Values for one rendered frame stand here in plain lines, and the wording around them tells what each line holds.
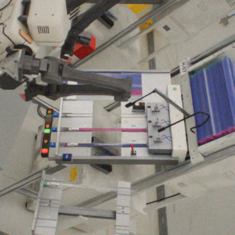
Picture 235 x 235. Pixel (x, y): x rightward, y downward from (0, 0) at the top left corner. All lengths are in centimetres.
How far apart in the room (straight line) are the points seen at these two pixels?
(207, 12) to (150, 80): 99
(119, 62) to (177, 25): 64
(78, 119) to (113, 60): 136
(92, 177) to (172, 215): 167
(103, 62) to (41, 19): 207
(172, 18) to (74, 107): 131
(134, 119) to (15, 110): 72
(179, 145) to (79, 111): 66
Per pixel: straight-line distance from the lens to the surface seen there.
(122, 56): 382
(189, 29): 365
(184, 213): 420
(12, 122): 250
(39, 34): 189
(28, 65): 183
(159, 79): 280
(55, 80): 185
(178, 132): 246
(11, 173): 317
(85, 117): 260
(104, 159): 241
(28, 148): 334
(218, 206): 403
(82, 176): 271
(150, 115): 254
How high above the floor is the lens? 237
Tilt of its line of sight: 33 degrees down
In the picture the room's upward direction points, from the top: 62 degrees clockwise
